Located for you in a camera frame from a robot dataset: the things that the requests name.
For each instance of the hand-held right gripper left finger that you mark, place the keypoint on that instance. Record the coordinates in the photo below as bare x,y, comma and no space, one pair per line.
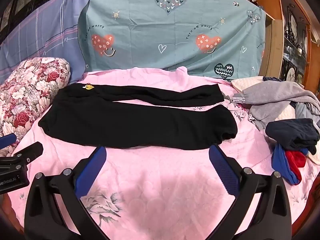
91,170

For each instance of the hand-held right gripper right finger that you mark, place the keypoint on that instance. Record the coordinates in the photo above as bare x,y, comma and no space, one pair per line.
223,170

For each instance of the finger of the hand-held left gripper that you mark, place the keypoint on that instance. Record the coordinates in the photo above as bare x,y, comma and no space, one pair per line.
30,150
7,140

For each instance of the black pants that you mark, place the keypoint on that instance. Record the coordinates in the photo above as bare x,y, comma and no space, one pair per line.
125,122

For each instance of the red white floral quilt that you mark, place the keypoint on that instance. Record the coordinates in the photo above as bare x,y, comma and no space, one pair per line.
30,92

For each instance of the blue garment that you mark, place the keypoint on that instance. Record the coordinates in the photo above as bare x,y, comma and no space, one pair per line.
278,162

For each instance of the red garment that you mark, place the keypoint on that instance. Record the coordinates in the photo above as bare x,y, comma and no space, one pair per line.
296,158

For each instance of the navy garment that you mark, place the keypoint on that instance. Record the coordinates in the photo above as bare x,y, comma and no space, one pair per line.
292,132

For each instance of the grey sweatshirt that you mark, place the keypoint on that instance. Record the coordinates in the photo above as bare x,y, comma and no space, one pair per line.
272,100

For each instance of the white quilted cloth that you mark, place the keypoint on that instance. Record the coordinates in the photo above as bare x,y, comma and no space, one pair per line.
246,82

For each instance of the light blue cloth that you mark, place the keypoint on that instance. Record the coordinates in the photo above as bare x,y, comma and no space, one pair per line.
303,110

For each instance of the purple striped sheet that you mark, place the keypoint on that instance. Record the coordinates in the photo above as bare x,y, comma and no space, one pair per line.
45,37

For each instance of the decorative plate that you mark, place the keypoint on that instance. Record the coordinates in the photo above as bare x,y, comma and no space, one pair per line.
292,23
290,73

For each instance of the wooden display cabinet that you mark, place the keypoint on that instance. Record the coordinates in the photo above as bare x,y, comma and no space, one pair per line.
272,42

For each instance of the dark carved headboard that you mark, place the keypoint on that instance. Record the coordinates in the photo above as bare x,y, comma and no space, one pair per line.
22,0

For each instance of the teal heart printed sheet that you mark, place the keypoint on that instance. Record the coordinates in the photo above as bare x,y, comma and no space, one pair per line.
150,30

